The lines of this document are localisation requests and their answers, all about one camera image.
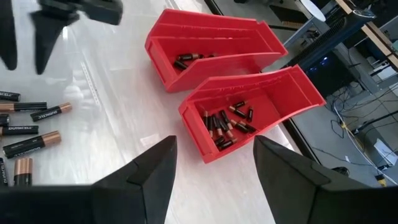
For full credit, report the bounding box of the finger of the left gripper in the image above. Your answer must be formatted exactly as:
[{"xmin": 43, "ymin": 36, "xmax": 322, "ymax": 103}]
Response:
[
  {"xmin": 0, "ymin": 0, "xmax": 19, "ymax": 71},
  {"xmin": 29, "ymin": 11, "xmax": 80, "ymax": 76}
]

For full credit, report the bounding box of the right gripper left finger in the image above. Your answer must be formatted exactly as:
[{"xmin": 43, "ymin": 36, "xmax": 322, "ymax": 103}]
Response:
[{"xmin": 0, "ymin": 135, "xmax": 178, "ymax": 224}]

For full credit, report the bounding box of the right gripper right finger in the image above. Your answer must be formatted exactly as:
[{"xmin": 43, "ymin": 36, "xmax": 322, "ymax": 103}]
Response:
[{"xmin": 252, "ymin": 135, "xmax": 398, "ymax": 224}]

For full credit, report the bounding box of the white power box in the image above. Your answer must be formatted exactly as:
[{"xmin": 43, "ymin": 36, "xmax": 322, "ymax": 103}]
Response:
[{"xmin": 373, "ymin": 138, "xmax": 398, "ymax": 167}]

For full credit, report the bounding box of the red plastic bin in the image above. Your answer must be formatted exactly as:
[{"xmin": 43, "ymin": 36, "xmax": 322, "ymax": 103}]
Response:
[
  {"xmin": 144, "ymin": 8, "xmax": 289, "ymax": 93},
  {"xmin": 178, "ymin": 64, "xmax": 326, "ymax": 164}
]

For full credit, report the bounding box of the black computer tower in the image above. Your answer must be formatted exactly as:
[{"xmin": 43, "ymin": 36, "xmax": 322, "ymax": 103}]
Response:
[{"xmin": 306, "ymin": 51, "xmax": 354, "ymax": 97}]

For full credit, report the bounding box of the black ribbed bar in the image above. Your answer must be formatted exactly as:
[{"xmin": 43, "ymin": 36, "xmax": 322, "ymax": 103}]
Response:
[{"xmin": 287, "ymin": 15, "xmax": 348, "ymax": 68}]

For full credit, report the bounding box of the wooden desk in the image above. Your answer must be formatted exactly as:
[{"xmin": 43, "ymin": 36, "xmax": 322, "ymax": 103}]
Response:
[{"xmin": 335, "ymin": 0, "xmax": 398, "ymax": 71}]

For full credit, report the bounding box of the white round disc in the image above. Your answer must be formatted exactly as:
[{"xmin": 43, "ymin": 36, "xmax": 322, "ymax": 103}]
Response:
[{"xmin": 300, "ymin": 0, "xmax": 326, "ymax": 22}]

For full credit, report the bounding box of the floor cable bundle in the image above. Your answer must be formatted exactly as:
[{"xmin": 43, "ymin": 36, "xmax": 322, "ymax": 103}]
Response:
[{"xmin": 323, "ymin": 77, "xmax": 398, "ymax": 184}]

